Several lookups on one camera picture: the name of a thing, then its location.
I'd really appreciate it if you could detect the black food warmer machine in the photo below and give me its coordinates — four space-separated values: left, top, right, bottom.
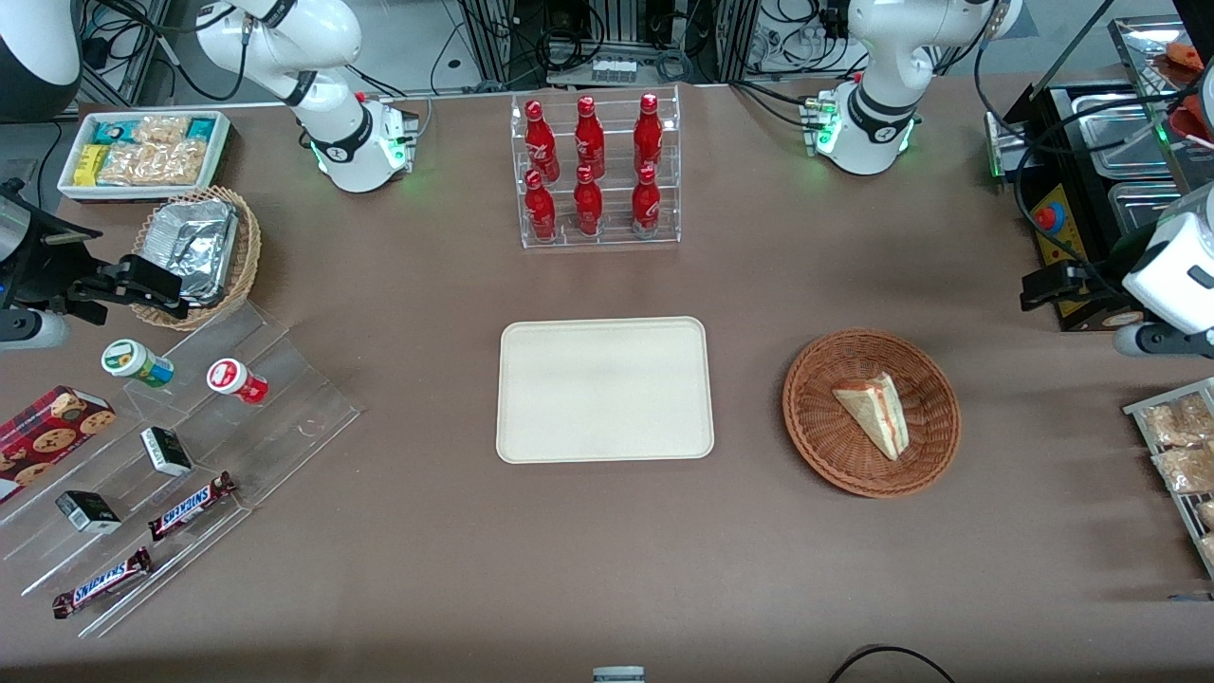
984 13 1214 333

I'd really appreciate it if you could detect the light wicker basket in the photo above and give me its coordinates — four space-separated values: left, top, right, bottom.
130 185 263 332

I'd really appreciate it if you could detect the green lid cup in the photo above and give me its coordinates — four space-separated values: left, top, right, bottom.
101 339 175 389

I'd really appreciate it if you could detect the triangular sandwich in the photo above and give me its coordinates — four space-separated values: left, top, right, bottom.
832 371 911 463

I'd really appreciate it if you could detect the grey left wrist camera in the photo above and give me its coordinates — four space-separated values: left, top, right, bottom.
1113 321 1214 360

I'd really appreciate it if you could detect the small clear cracker bag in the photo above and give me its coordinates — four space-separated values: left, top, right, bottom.
133 115 192 149

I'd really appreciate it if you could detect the red cola bottle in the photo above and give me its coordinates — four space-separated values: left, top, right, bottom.
573 96 607 180
633 92 665 177
524 169 559 242
572 165 605 237
524 100 561 184
631 162 662 235

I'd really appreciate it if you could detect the beige plastic tray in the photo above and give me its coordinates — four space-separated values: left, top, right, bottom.
496 316 715 465

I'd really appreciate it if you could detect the steel food pan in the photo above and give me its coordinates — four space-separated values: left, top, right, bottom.
1069 91 1179 180
1107 179 1198 240

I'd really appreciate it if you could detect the brown round wicker basket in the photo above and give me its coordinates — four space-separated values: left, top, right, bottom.
782 328 963 500

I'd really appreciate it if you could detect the large clear cracker bag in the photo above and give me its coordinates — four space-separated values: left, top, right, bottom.
98 139 209 187

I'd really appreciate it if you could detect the Snickers chocolate bar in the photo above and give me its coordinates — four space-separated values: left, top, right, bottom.
51 546 154 620
147 471 239 543

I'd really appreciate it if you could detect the clear acrylic stepped shelf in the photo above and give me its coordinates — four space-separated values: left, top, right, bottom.
0 299 362 639

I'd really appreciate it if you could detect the silver foil wrapped package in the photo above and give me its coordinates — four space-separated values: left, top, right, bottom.
141 198 239 305

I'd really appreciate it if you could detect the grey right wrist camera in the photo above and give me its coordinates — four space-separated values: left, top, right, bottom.
0 311 70 352

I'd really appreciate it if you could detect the metal wire rack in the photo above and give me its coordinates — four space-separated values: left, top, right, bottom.
1123 377 1214 581

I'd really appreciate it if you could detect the small black box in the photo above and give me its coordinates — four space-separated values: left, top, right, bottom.
55 489 123 535
140 426 194 478

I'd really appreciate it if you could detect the red lid cup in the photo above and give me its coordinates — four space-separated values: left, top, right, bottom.
207 358 269 406

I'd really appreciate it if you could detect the red cookie box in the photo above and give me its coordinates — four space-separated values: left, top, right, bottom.
0 384 118 505

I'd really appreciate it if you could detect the white rectangular snack bin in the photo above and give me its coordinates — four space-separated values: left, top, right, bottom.
57 109 233 205

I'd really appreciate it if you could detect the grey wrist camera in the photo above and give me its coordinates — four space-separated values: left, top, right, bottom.
0 311 70 352
1113 321 1214 360

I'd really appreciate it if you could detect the clear acrylic bottle rack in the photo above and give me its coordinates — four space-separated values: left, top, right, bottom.
510 84 683 250

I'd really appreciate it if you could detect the black floor cable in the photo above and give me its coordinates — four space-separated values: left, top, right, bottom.
826 644 960 683

